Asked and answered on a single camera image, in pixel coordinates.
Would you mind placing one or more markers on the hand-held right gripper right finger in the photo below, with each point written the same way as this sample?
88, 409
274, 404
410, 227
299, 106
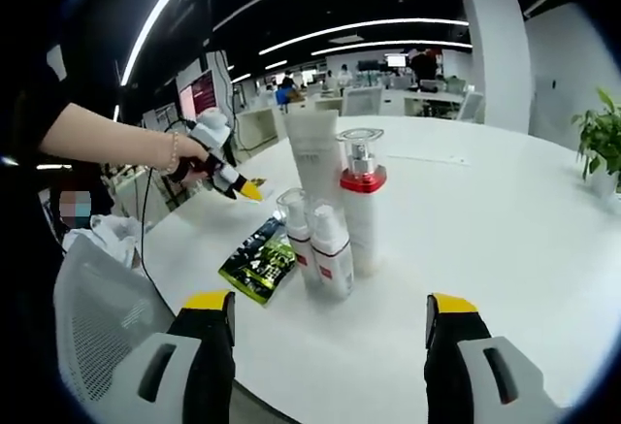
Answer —
451, 346

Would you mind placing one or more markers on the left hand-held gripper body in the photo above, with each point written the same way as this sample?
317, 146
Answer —
211, 128

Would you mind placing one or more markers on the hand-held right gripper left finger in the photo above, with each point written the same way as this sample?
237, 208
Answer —
204, 346

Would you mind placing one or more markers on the white skincare tube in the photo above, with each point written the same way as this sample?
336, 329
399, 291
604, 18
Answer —
310, 152

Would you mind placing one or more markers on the small white skincare bottle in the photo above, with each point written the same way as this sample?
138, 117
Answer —
332, 264
298, 249

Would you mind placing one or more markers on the red collar skincare pump bottle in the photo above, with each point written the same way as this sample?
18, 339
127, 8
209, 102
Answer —
364, 230

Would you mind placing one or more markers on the person's left hand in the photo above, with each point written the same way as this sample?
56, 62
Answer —
186, 154

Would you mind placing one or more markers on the computer monitor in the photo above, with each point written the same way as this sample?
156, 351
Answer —
199, 94

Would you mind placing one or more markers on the green black snack packet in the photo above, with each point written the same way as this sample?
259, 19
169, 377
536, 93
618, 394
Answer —
262, 269

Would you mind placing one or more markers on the white mesh office chair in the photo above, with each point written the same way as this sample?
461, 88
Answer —
102, 307

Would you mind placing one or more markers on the white background office chair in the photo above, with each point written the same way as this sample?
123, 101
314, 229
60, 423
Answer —
364, 101

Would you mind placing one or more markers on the white table socket strip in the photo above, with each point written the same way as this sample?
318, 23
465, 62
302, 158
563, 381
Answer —
427, 158

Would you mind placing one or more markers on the green potted plant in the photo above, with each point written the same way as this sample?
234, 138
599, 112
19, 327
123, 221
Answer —
601, 133

